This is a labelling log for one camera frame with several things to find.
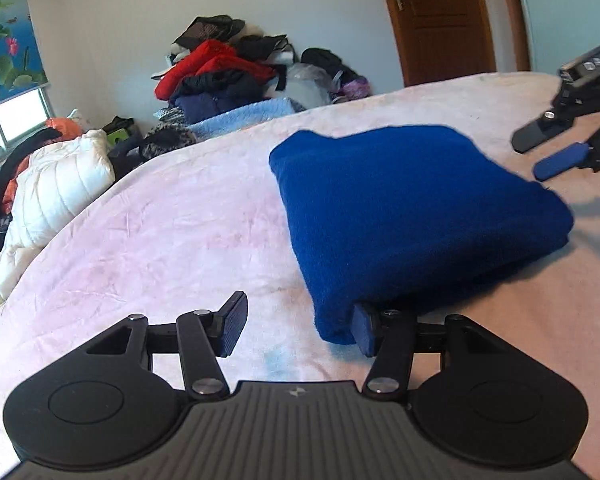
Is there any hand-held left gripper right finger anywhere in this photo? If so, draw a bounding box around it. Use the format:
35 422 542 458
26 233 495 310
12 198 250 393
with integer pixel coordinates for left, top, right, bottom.
351 302 481 402

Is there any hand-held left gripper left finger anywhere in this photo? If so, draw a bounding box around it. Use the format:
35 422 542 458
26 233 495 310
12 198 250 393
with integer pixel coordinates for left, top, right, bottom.
85 290 249 402

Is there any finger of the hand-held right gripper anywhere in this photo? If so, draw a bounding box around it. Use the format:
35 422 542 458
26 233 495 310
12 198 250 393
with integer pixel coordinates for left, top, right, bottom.
511 82 591 154
533 110 600 182

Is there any blue knit garment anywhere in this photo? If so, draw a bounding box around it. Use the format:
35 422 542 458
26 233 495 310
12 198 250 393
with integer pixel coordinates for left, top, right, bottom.
268 125 576 346

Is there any heap of dark clothes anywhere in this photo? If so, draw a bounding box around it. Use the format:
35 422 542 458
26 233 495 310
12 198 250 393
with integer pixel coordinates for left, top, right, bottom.
169 15 296 68

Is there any pink blanket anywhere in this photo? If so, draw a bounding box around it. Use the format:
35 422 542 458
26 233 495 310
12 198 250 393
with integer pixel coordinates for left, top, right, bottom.
0 71 600 480

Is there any wooden door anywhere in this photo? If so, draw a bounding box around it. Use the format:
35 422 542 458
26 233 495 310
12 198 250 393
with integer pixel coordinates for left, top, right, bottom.
374 0 498 88

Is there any purple cloth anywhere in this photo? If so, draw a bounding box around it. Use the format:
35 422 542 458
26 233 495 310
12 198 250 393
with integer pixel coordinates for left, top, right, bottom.
340 76 370 102

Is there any grey spotted cloth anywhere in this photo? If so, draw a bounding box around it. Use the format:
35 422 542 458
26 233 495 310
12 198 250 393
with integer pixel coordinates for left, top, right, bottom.
140 125 198 162

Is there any light blue fleece blanket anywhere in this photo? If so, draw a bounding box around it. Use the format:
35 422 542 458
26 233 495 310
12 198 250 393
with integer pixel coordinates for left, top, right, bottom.
185 97 308 141

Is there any navy garment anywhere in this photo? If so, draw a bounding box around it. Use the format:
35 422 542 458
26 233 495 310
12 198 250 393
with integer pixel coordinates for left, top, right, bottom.
172 85 266 123

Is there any black bag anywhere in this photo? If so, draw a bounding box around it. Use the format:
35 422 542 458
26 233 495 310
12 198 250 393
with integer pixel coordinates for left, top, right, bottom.
300 47 358 86

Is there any white puffer jacket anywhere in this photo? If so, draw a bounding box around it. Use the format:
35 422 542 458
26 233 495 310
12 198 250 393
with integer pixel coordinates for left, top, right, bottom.
0 129 117 316

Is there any clear plastic bag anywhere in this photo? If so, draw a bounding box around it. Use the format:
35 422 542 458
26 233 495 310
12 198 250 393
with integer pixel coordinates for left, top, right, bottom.
280 62 337 108

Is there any red garment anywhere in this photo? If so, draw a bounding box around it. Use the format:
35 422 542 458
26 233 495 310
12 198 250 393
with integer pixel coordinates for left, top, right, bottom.
154 40 277 102

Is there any window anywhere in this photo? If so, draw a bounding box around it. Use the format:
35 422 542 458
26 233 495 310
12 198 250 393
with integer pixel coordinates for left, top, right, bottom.
0 87 56 168

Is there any floral roller blind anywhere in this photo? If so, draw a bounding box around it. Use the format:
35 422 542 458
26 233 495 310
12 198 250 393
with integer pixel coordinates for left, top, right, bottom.
0 0 50 113

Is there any wooden door frame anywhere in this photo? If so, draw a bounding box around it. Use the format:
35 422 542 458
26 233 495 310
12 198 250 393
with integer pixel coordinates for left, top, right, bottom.
496 0 532 73

